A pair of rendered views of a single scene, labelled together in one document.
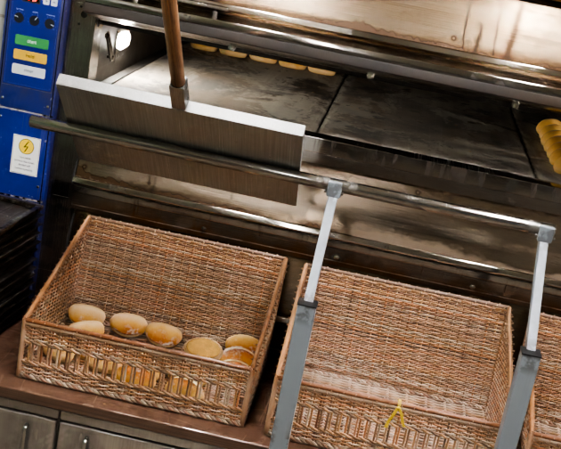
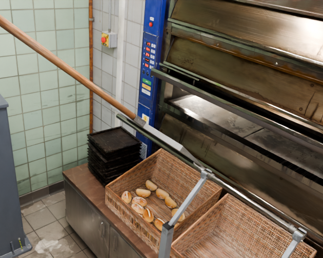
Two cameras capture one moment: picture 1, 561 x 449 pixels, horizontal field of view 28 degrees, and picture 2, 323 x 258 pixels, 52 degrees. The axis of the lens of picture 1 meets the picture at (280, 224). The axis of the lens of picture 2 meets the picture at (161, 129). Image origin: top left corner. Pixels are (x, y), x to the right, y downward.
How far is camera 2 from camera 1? 1.54 m
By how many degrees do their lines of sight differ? 39
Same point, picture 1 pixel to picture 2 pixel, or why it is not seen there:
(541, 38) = not seen: outside the picture
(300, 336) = (163, 238)
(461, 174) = (300, 177)
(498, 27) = not seen: outside the picture
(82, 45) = (162, 85)
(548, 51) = not seen: outside the picture
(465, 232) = (300, 205)
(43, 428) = (106, 226)
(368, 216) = (256, 182)
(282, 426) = not seen: outside the picture
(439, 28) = (294, 103)
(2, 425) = (98, 219)
